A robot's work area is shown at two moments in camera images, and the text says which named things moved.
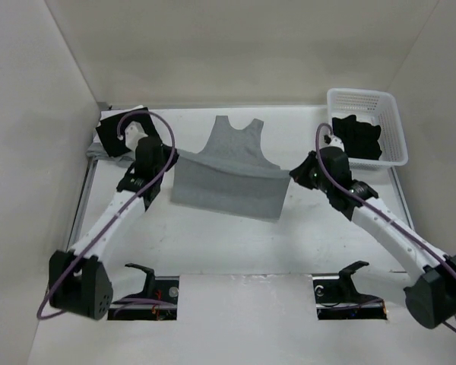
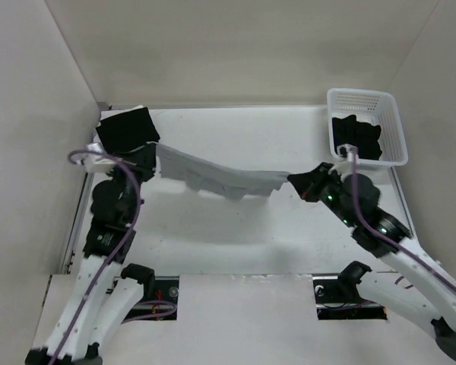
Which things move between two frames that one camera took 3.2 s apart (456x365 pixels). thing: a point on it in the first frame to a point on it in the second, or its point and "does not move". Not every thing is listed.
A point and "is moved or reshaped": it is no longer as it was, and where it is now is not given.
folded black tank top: (112, 131) does not move
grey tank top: (232, 176) is moved or reshaped
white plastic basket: (376, 108) does not move
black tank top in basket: (360, 139) does not move
